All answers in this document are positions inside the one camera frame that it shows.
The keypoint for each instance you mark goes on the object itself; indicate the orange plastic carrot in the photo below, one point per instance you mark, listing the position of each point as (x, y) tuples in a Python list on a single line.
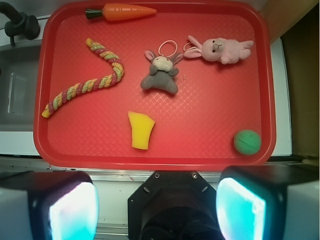
[(120, 12)]

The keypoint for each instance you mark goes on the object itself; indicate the steel sink basin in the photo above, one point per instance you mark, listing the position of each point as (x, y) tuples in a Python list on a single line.
[(18, 80)]

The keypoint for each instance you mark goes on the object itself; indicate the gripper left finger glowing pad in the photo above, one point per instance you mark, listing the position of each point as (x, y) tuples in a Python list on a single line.
[(52, 205)]

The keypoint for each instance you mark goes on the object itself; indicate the grey plush donkey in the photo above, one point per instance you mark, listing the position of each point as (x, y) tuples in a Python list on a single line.
[(162, 72)]

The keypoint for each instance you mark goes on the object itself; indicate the black faucet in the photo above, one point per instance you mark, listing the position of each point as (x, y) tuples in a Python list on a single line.
[(19, 24)]

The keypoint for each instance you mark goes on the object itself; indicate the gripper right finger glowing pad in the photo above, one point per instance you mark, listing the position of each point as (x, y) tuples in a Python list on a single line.
[(269, 202)]

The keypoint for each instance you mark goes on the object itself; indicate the green ball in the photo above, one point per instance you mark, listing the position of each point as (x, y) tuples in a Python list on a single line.
[(247, 142)]

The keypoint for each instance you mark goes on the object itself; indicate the yellow sponge piece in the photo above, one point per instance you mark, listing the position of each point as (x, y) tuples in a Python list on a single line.
[(141, 128)]

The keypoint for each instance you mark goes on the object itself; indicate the pink plush bunny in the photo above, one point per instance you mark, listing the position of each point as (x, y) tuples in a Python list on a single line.
[(224, 51)]

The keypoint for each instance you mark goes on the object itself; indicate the red plastic tray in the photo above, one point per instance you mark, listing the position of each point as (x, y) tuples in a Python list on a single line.
[(194, 129)]

